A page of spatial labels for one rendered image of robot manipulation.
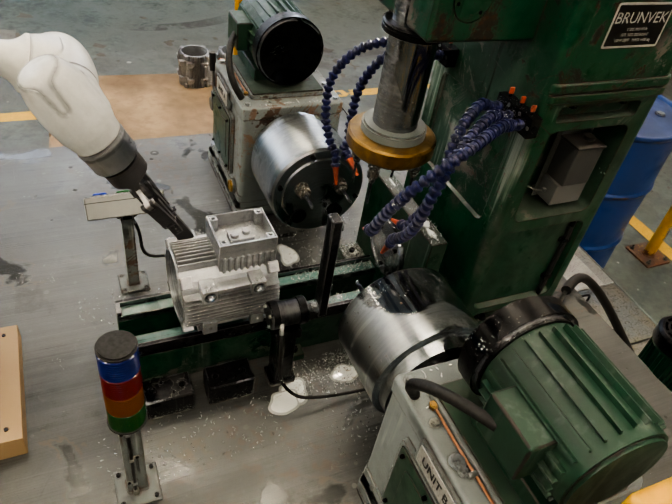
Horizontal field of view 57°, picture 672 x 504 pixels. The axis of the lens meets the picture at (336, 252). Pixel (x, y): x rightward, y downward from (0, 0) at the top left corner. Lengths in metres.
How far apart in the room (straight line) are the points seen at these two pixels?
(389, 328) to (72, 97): 0.65
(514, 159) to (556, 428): 0.58
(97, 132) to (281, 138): 0.58
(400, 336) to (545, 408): 0.34
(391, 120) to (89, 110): 0.53
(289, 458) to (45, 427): 0.49
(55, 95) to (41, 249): 0.77
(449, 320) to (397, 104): 0.41
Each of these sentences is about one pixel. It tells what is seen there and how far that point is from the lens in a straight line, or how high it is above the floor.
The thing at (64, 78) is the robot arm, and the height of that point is 1.47.
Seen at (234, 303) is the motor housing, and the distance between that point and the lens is 1.26.
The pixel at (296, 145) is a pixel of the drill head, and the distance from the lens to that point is 1.50.
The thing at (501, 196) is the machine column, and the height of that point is 1.26.
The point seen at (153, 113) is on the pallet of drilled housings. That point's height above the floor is 0.15.
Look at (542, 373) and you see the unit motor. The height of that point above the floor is 1.34.
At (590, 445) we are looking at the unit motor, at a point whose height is 1.33.
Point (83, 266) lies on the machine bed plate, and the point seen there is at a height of 0.80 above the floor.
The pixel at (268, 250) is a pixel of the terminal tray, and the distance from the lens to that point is 1.25.
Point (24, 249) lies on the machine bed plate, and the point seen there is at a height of 0.80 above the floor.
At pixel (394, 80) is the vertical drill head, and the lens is 1.16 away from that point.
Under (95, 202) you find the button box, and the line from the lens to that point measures 1.44.
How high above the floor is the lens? 1.94
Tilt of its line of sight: 41 degrees down
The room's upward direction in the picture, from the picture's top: 10 degrees clockwise
